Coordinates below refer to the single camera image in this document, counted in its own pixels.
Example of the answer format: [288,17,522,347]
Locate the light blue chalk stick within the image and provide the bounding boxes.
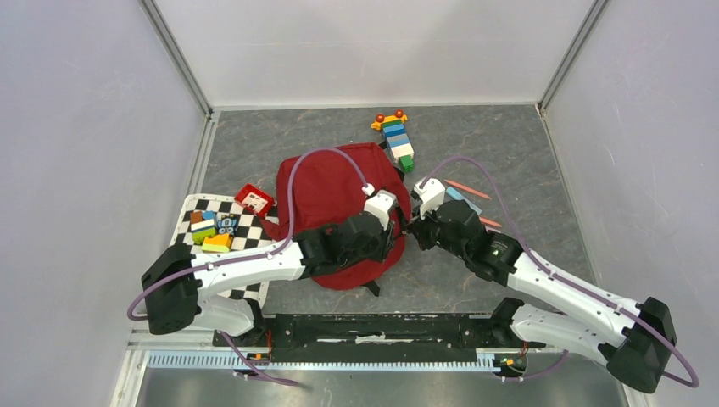
[446,187,482,215]

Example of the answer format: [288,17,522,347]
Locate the red student backpack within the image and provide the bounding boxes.
[262,142,411,290]

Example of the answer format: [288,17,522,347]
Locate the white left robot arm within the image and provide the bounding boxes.
[141,211,397,346]

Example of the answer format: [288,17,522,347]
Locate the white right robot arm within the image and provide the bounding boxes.
[408,200,677,393]

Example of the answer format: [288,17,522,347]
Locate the colourful toy block tower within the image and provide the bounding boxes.
[371,109,415,173]

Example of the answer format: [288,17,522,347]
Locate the black and white chessboard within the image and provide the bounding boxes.
[170,193,274,308]

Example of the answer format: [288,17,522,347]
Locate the colourful toy block train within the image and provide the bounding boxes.
[189,210,239,253]

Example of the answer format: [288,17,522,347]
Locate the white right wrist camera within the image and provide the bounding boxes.
[411,177,446,220]

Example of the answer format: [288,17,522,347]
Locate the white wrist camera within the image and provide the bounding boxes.
[362,184,398,230]
[411,177,446,220]

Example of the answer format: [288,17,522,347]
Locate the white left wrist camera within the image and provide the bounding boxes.
[362,184,398,230]

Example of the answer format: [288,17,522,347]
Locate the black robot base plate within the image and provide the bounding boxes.
[234,313,526,363]

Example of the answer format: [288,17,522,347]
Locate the aluminium toothed rail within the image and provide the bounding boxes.
[147,350,500,373]

